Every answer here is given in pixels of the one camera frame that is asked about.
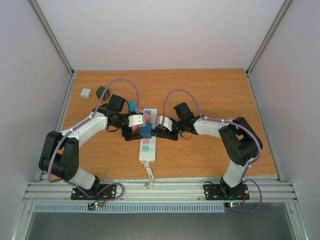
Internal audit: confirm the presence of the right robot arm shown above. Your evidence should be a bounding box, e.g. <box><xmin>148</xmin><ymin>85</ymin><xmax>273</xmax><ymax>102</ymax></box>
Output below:
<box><xmin>151</xmin><ymin>102</ymin><xmax>263</xmax><ymax>200</ymax></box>

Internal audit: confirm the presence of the white coiled power cord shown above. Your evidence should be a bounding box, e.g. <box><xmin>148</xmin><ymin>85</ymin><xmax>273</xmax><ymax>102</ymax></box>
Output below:
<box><xmin>142</xmin><ymin>160</ymin><xmax>156</xmax><ymax>190</ymax></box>

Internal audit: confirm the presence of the white power strip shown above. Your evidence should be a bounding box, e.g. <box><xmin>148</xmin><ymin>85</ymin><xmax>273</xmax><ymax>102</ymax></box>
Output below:
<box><xmin>139</xmin><ymin>108</ymin><xmax>158</xmax><ymax>162</ymax></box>

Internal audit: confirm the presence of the teal oval plug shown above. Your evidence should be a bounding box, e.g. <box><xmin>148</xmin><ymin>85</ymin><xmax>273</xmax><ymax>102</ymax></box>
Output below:
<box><xmin>127</xmin><ymin>100</ymin><xmax>139</xmax><ymax>113</ymax></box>

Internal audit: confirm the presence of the dark green patterned plug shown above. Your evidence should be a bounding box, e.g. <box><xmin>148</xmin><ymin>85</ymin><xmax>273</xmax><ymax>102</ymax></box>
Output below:
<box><xmin>95</xmin><ymin>86</ymin><xmax>110</xmax><ymax>101</ymax></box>

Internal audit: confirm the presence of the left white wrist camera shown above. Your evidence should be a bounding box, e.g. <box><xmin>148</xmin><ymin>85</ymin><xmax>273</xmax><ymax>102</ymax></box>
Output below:
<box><xmin>128</xmin><ymin>114</ymin><xmax>147</xmax><ymax>128</ymax></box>

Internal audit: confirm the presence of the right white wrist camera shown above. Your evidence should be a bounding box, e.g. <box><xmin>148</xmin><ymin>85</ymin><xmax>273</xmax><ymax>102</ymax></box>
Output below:
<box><xmin>157</xmin><ymin>115</ymin><xmax>174</xmax><ymax>132</ymax></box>

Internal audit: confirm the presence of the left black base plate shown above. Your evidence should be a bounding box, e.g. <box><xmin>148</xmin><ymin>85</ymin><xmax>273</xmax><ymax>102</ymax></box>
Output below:
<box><xmin>70</xmin><ymin>184</ymin><xmax>117</xmax><ymax>201</ymax></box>

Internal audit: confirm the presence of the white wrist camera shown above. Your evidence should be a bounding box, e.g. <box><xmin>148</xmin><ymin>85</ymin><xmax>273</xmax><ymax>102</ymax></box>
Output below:
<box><xmin>128</xmin><ymin>114</ymin><xmax>147</xmax><ymax>128</ymax></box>
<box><xmin>157</xmin><ymin>115</ymin><xmax>174</xmax><ymax>132</ymax></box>

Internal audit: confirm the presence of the blue cube adapter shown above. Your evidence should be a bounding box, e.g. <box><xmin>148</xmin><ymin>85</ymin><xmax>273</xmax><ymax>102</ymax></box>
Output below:
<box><xmin>139</xmin><ymin>122</ymin><xmax>153</xmax><ymax>139</ymax></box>

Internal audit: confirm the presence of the black charger with cable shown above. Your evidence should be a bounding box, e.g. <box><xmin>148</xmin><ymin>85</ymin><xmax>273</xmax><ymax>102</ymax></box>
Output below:
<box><xmin>151</xmin><ymin>124</ymin><xmax>163</xmax><ymax>137</ymax></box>

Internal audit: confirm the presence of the aluminium frame post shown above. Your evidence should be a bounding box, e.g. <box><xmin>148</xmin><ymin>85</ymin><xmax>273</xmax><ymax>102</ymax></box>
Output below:
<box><xmin>27</xmin><ymin>0</ymin><xmax>75</xmax><ymax>78</ymax></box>
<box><xmin>245</xmin><ymin>0</ymin><xmax>294</xmax><ymax>78</ymax></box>

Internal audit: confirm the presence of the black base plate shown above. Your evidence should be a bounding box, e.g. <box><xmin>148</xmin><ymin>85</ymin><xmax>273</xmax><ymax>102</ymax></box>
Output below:
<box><xmin>202</xmin><ymin>181</ymin><xmax>250</xmax><ymax>201</ymax></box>
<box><xmin>70</xmin><ymin>184</ymin><xmax>117</xmax><ymax>201</ymax></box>

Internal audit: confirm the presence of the blue slotted cable duct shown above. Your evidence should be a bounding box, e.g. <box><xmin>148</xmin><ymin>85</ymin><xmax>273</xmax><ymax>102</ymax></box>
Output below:
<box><xmin>34</xmin><ymin>202</ymin><xmax>225</xmax><ymax>214</ymax></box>

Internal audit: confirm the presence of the left small circuit board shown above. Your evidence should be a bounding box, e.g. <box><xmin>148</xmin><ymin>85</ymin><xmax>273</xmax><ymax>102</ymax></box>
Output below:
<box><xmin>87</xmin><ymin>201</ymin><xmax>104</xmax><ymax>211</ymax></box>

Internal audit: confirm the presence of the small circuit board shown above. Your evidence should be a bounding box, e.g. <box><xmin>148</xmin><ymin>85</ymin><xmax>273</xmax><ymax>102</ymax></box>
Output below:
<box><xmin>87</xmin><ymin>201</ymin><xmax>104</xmax><ymax>211</ymax></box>
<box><xmin>224</xmin><ymin>201</ymin><xmax>244</xmax><ymax>209</ymax></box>

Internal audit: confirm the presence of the left aluminium frame post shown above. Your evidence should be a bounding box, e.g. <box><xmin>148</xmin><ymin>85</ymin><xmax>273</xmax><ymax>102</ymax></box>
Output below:
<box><xmin>27</xmin><ymin>0</ymin><xmax>75</xmax><ymax>78</ymax></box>

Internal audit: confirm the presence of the right aluminium frame post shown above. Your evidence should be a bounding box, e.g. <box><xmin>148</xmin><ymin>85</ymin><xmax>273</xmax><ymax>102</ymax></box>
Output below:
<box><xmin>245</xmin><ymin>0</ymin><xmax>294</xmax><ymax>78</ymax></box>

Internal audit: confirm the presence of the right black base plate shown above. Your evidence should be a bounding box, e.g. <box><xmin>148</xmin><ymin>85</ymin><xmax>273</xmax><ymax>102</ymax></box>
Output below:
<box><xmin>202</xmin><ymin>181</ymin><xmax>250</xmax><ymax>201</ymax></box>

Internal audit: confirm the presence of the white cube plug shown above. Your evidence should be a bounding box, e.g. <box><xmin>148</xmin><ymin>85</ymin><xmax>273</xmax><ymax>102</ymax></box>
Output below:
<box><xmin>80</xmin><ymin>88</ymin><xmax>92</xmax><ymax>99</ymax></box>

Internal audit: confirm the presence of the right small circuit board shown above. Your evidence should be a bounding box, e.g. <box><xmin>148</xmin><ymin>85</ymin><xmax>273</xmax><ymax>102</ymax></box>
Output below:
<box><xmin>224</xmin><ymin>201</ymin><xmax>244</xmax><ymax>209</ymax></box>

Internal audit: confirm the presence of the aluminium front rail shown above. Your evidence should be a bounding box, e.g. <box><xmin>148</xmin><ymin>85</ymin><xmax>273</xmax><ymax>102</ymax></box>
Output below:
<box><xmin>22</xmin><ymin>176</ymin><xmax>298</xmax><ymax>203</ymax></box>

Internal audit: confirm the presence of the pink triangular socket adapter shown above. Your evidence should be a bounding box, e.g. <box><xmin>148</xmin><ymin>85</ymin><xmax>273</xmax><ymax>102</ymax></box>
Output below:
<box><xmin>128</xmin><ymin>108</ymin><xmax>151</xmax><ymax>133</ymax></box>

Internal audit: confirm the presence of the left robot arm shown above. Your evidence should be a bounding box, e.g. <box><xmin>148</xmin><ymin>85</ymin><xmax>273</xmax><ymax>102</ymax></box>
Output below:
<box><xmin>38</xmin><ymin>94</ymin><xmax>147</xmax><ymax>199</ymax></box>

